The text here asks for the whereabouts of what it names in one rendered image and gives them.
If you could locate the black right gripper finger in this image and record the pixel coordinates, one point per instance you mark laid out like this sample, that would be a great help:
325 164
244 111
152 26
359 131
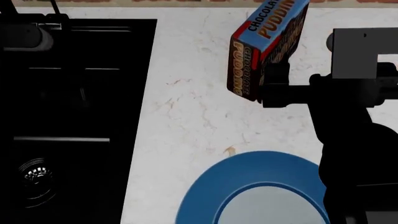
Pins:
275 96
276 73

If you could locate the blue plate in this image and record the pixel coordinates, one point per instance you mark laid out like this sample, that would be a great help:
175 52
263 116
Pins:
248 170

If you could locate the black kitchen sink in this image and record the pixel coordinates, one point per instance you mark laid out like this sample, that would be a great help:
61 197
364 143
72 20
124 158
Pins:
93 105

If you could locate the metal sink drain strainer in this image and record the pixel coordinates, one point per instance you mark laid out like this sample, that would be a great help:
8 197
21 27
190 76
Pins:
36 179

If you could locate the chocolate pudding box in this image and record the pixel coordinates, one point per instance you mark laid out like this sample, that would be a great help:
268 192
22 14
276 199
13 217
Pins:
270 30

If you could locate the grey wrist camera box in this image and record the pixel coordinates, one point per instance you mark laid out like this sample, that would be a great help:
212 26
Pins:
354 52

